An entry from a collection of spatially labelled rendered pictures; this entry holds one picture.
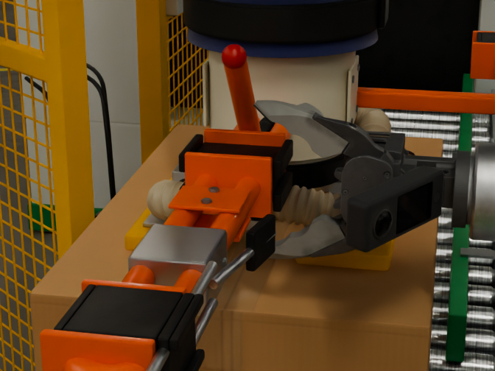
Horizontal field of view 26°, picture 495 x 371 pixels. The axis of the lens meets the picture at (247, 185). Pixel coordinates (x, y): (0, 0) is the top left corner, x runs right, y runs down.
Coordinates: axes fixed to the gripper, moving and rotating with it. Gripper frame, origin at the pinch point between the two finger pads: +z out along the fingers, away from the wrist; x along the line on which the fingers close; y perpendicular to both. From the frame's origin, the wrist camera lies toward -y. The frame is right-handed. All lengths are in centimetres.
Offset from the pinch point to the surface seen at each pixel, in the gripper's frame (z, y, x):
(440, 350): -18, 75, -56
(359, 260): -9.6, 10.5, -11.8
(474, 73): -20, 53, -2
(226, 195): 0.5, -7.8, 1.6
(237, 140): 2.5, 5.9, 2.0
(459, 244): -20, 93, -44
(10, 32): 261, 531, -108
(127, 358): 0.4, -36.7, 1.5
